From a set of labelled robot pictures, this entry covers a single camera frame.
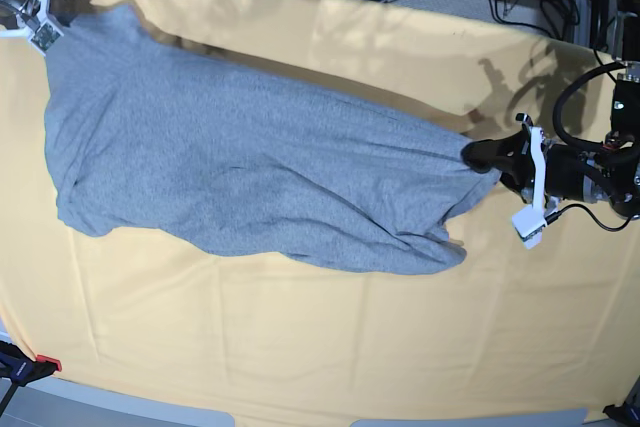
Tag black box far right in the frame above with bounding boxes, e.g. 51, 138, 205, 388
590, 0, 609, 50

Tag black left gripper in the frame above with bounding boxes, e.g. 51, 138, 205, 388
461, 129, 608, 203

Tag yellow table cloth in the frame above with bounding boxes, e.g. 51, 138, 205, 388
1, 0, 639, 426

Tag clamp with red tip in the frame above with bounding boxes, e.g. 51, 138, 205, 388
1, 341, 62, 387

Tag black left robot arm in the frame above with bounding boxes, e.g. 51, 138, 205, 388
461, 0, 639, 234

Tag grey t-shirt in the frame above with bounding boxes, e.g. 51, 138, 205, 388
44, 6, 500, 275

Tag black clamp bottom right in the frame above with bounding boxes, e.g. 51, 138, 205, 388
603, 389, 640, 427

